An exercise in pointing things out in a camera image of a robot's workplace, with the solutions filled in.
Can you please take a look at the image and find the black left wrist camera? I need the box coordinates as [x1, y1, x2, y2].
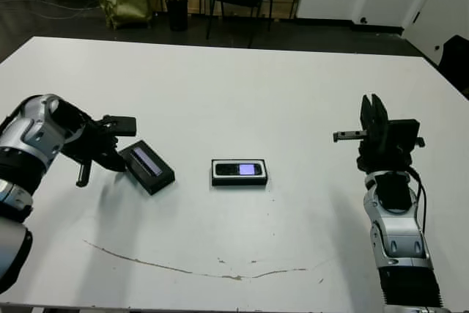
[102, 114, 138, 136]

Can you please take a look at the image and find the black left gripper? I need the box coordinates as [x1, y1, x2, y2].
[62, 117, 128, 188]

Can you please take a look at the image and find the black box with white tray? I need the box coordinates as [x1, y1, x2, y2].
[211, 158, 269, 187]

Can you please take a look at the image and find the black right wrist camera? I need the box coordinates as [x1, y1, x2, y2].
[388, 118, 426, 150]

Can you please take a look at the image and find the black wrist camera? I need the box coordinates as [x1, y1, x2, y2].
[102, 114, 138, 136]
[388, 118, 426, 150]

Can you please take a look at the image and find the black box lid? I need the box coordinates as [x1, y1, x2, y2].
[117, 139, 177, 196]

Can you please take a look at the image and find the black waste bin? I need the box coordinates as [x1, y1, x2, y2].
[165, 0, 190, 32]

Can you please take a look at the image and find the slim black camera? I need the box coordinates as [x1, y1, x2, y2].
[215, 161, 263, 178]

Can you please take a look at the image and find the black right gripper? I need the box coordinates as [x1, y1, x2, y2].
[332, 95, 413, 174]

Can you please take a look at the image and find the white floor cable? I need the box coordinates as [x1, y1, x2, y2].
[0, 0, 102, 21]

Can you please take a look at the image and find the black armchair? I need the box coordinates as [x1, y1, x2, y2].
[437, 34, 469, 100]

